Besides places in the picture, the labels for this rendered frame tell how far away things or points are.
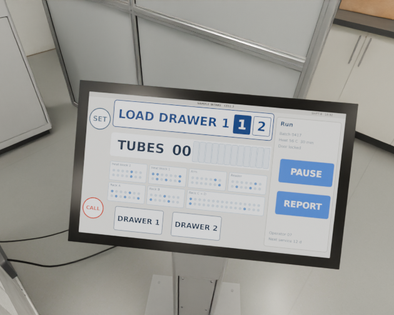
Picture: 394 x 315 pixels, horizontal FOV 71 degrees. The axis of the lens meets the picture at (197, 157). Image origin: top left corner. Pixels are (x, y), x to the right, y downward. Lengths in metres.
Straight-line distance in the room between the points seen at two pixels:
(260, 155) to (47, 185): 1.78
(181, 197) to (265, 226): 0.17
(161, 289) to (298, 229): 1.07
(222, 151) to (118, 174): 0.20
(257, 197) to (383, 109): 2.14
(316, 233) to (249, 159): 0.19
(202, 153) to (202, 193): 0.08
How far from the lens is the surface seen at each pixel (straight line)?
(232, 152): 0.52
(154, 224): 0.54
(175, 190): 0.53
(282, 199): 0.54
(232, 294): 1.54
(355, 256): 1.92
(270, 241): 0.56
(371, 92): 2.56
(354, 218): 2.10
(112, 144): 0.55
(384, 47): 2.46
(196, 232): 0.54
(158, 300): 1.51
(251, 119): 0.52
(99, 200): 0.56
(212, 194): 0.52
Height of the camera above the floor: 1.45
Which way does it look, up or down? 42 degrees down
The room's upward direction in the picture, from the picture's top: 4 degrees clockwise
